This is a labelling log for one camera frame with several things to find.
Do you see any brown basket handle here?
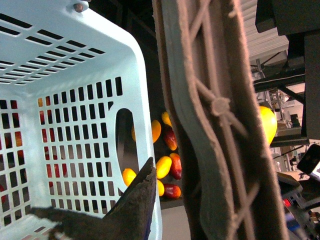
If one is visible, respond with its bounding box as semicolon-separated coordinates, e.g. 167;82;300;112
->
152;0;289;240

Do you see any yellow mango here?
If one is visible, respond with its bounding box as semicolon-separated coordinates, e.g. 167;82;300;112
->
259;106;278;145
156;156;172;179
131;120;162;143

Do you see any red mango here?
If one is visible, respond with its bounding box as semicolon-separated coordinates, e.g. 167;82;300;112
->
162;125;178;151
169;152;182;180
163;183;181;199

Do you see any light blue plastic basket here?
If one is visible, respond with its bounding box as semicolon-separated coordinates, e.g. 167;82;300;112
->
0;0;154;240

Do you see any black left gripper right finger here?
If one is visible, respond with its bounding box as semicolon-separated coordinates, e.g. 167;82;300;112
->
103;157;157;240

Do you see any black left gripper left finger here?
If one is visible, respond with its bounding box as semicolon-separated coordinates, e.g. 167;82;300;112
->
30;207;107;240

